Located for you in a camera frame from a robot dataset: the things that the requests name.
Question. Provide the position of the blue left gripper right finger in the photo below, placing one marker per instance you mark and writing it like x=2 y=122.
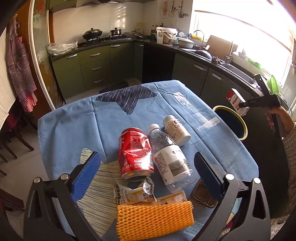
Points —
x=211 y=176

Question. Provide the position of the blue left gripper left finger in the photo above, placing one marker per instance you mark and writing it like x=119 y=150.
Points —
x=85 y=176

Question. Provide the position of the red white carton box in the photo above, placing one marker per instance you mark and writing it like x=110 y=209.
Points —
x=235 y=98

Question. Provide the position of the clear plastic water bottle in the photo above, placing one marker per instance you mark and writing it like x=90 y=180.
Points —
x=170 y=160

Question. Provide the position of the white pill bottle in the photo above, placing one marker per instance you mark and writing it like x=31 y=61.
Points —
x=175 y=129

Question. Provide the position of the red cola can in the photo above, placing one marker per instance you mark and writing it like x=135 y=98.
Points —
x=135 y=155

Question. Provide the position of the blue yellow-rimmed trash bin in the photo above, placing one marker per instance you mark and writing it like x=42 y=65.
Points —
x=232 y=120

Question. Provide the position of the person's right hand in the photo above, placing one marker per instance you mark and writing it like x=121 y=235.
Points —
x=285 y=118

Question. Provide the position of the green plastic basket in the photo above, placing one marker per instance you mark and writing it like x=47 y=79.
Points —
x=272 y=85

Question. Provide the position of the brown plastic tray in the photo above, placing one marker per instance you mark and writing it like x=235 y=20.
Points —
x=202 y=195

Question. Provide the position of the steel sink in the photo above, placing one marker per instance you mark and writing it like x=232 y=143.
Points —
x=239 y=73

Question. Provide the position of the yellow snack wrapper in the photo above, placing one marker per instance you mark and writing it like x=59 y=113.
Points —
x=144 y=193

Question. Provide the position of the metal faucet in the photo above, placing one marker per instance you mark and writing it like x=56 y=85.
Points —
x=229 y=54

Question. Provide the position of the blue tablecloth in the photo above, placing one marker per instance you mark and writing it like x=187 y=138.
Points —
x=96 y=122

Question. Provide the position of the orange foam fruit net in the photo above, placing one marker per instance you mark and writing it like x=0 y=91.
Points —
x=142 y=222

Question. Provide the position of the wooden cutting board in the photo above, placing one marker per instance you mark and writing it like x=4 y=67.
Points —
x=219 y=47

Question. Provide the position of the dark wooden chair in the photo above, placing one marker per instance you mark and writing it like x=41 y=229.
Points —
x=11 y=129

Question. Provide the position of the steel basin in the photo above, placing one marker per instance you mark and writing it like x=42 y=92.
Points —
x=185 y=43

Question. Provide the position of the dark floor mat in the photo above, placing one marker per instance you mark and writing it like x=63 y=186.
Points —
x=116 y=86

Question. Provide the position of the plaid apron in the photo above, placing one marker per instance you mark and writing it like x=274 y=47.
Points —
x=18 y=64

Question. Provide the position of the clear plastic bag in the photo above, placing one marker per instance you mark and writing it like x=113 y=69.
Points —
x=60 y=49

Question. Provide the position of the black wok with lid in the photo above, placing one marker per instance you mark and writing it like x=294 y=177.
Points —
x=92 y=34

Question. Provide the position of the small black pot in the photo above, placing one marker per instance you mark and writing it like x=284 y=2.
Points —
x=116 y=32

